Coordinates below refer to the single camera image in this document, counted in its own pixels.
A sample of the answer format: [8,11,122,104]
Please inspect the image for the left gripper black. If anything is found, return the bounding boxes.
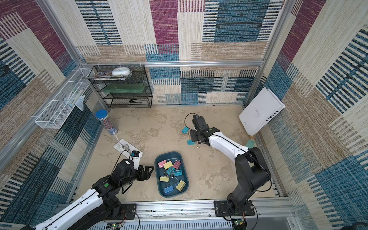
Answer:
[119,164,154,188]

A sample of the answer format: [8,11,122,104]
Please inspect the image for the white ruler package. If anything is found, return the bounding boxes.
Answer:
[113,139,140,157]

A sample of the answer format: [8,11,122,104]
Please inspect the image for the yellow binder clip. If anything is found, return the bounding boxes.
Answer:
[175,180,186,192]
[159,176,170,183]
[163,161,173,170]

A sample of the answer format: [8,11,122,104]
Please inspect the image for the yellow binder clip back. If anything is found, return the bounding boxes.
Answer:
[163,161,173,170]

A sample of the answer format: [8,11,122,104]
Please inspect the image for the blue binder clip front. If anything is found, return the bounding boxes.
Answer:
[163,186,174,195]

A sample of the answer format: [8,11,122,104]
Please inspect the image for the teal binder clip front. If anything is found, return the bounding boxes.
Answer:
[166,167,175,176]

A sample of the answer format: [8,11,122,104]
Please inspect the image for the teal plastic storage box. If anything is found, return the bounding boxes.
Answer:
[154,151,189,198]

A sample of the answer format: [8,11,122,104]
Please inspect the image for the mint green tape roll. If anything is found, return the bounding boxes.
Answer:
[246,139,255,149]

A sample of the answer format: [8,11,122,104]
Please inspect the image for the yellow binder clip front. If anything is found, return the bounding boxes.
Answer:
[175,180,186,192]

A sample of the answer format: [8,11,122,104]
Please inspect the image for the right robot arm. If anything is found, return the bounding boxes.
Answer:
[190,114,272,214]

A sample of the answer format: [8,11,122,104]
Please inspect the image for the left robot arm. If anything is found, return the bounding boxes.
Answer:
[22,159,154,230]

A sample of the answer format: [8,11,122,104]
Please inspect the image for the pencil tube blue lid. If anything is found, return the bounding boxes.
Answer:
[95,109,118,135]

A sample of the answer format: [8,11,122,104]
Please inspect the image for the white book leaning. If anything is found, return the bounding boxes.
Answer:
[239,88,285,136]

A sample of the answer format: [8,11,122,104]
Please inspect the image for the black stapler on shelf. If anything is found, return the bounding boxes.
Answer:
[129,99,149,104]

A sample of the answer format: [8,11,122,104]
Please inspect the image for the green folder on shelf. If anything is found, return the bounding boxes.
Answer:
[99,83,147,93]

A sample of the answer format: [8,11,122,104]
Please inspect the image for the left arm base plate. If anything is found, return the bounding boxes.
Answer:
[96,203,137,221]

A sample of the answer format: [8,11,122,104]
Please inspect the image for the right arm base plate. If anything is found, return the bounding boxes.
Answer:
[213,200,255,217]

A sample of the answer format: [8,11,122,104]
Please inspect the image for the black wire shelf rack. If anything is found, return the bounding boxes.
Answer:
[85,64,153,109]

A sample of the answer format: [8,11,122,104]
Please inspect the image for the white wire wall basket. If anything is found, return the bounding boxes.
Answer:
[35,68,91,129]

